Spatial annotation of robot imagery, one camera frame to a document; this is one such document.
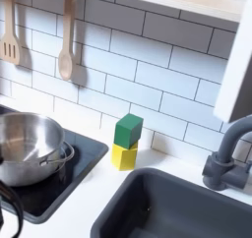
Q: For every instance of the green wooden block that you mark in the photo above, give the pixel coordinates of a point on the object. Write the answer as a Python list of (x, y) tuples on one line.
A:
[(126, 132)]

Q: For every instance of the yellow wooden block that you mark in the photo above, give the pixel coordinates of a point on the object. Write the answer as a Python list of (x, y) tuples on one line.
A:
[(123, 158)]

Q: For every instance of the black stove top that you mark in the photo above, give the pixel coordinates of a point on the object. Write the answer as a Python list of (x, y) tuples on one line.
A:
[(82, 150)]

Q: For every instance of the wooden spoon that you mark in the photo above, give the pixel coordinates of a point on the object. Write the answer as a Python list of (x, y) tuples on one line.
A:
[(66, 61)]

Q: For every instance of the dark grey tap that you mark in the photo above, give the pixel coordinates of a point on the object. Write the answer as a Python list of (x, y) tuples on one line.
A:
[(226, 150)]

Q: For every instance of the dark grey sink basin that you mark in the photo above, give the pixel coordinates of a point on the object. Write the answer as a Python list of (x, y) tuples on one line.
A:
[(183, 206)]

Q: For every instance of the wooden microwave cabinet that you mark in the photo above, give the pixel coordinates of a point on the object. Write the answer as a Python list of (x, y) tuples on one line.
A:
[(183, 1)]

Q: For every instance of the wooden slotted spatula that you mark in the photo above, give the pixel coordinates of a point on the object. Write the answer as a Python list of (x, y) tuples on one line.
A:
[(9, 48)]

